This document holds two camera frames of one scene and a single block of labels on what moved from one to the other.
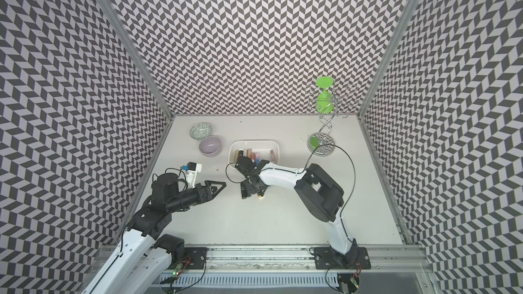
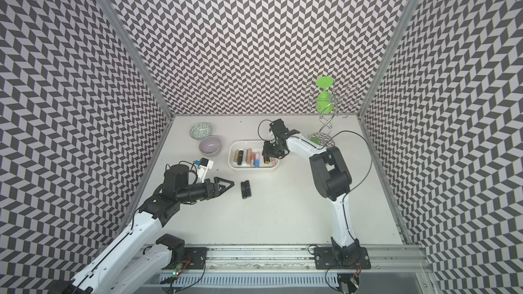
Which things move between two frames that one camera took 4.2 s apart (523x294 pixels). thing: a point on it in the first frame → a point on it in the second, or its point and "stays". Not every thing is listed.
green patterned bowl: (200, 131) stays
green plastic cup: (325, 102) stays
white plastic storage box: (263, 146) stays
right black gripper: (250, 189) → (268, 152)
